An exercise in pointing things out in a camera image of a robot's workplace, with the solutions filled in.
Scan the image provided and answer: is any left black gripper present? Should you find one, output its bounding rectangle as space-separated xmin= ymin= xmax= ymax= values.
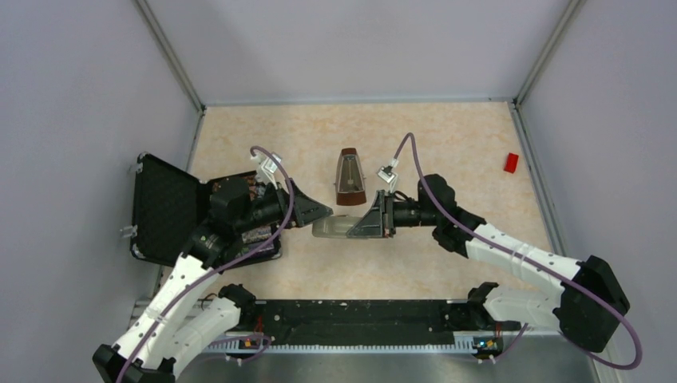
xmin=236 ymin=177 xmax=333 ymax=233

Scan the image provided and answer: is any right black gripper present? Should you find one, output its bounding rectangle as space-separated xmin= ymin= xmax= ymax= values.
xmin=349 ymin=189 xmax=439 ymax=239

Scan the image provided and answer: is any white remote control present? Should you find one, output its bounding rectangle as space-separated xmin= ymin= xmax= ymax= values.
xmin=311 ymin=215 xmax=364 ymax=239

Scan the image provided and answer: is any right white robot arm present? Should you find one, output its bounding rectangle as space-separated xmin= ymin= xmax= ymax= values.
xmin=346 ymin=174 xmax=630 ymax=353

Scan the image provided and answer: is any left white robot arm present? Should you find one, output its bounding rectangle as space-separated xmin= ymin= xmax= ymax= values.
xmin=93 ymin=177 xmax=333 ymax=382

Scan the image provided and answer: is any brown wooden metronome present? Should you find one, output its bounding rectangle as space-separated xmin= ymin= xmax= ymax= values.
xmin=335 ymin=148 xmax=366 ymax=207

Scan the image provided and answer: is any black poker chip case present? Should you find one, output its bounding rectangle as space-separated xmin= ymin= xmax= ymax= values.
xmin=130 ymin=154 xmax=285 ymax=267

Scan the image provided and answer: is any red small block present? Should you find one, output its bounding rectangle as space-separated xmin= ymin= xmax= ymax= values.
xmin=503 ymin=152 xmax=520 ymax=174

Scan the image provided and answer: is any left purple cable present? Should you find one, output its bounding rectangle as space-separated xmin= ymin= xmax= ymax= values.
xmin=115 ymin=145 xmax=295 ymax=383

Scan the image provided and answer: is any purple cable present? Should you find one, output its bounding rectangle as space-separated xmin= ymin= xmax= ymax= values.
xmin=115 ymin=145 xmax=295 ymax=383
xmin=394 ymin=132 xmax=644 ymax=371

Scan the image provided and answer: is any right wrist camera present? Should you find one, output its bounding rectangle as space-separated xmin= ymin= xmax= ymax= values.
xmin=377 ymin=158 xmax=399 ymax=195

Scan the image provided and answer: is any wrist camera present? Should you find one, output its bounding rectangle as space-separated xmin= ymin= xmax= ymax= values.
xmin=251 ymin=153 xmax=279 ymax=188
xmin=377 ymin=158 xmax=399 ymax=195

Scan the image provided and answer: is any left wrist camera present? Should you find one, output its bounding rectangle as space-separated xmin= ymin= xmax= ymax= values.
xmin=251 ymin=153 xmax=279 ymax=188

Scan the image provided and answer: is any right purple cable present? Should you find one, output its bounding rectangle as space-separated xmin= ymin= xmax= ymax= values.
xmin=394 ymin=132 xmax=644 ymax=371

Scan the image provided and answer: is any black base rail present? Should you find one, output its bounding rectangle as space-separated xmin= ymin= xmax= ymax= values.
xmin=129 ymin=298 xmax=604 ymax=365

